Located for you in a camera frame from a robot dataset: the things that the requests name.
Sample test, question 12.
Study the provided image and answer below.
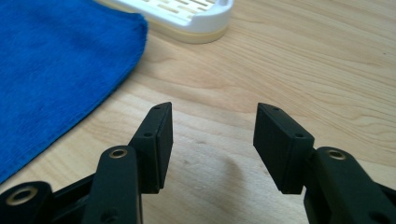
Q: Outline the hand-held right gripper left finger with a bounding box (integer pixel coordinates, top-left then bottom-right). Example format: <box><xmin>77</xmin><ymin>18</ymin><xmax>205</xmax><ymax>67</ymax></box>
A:
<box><xmin>82</xmin><ymin>101</ymin><xmax>174</xmax><ymax>224</ymax></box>

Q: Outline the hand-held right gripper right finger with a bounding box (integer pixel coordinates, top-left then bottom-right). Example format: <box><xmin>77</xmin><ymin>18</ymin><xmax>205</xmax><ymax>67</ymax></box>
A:
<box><xmin>252</xmin><ymin>103</ymin><xmax>396</xmax><ymax>224</ymax></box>

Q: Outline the blue cloth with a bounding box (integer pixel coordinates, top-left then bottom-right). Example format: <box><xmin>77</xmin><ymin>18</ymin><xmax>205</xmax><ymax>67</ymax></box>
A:
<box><xmin>0</xmin><ymin>0</ymin><xmax>149</xmax><ymax>185</ymax></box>

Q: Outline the white slotted plastic tray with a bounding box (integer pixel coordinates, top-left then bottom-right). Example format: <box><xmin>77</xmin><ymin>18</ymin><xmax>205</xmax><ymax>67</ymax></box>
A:
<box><xmin>96</xmin><ymin>0</ymin><xmax>235</xmax><ymax>45</ymax></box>

